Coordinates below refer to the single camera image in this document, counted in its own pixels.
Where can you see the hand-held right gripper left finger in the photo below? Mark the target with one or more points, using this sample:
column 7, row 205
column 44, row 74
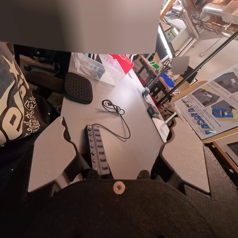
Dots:
column 50, row 154

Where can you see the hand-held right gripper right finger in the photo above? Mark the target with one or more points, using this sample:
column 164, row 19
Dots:
column 186, row 158

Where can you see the black seven port USB hub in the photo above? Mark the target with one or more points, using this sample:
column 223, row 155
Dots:
column 96, row 148

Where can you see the clear plastic bin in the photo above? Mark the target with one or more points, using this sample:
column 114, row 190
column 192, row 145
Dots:
column 100, row 68

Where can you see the red plastic bin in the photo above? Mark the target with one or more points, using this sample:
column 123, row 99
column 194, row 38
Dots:
column 124, row 63

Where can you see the clear poster stand white base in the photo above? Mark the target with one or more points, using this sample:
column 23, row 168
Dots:
column 159, row 130

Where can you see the wooden poster board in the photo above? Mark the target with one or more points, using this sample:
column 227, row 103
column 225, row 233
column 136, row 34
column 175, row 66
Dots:
column 219, row 138

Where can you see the black power adapter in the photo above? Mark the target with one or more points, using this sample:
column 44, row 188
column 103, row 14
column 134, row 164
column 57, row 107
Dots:
column 152, row 111

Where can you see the instruction poster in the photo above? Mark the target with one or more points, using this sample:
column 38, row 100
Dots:
column 213, row 104

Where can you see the person's black printed shirt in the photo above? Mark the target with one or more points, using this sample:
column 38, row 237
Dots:
column 14, row 104

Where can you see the black wrist rest pad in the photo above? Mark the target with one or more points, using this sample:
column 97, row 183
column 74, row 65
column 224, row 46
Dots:
column 78, row 87

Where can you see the black office chair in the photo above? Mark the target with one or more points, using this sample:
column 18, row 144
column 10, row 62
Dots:
column 44, row 80

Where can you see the light stand pole with clamp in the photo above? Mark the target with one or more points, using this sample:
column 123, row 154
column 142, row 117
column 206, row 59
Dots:
column 146, row 92

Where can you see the blue storage bin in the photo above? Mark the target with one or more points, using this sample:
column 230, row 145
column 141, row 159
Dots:
column 168, row 80

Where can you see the green storage bin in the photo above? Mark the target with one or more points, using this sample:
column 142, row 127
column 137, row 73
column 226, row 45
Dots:
column 154, row 64

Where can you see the wooden workbench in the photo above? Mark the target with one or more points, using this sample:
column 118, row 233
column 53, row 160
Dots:
column 146, row 63

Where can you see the thick black stand pole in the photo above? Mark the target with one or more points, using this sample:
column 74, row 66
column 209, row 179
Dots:
column 213, row 53

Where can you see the studio light panel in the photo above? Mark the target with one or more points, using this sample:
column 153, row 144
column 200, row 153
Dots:
column 164, row 46

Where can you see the silver air duct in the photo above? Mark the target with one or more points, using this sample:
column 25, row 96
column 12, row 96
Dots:
column 210, row 8

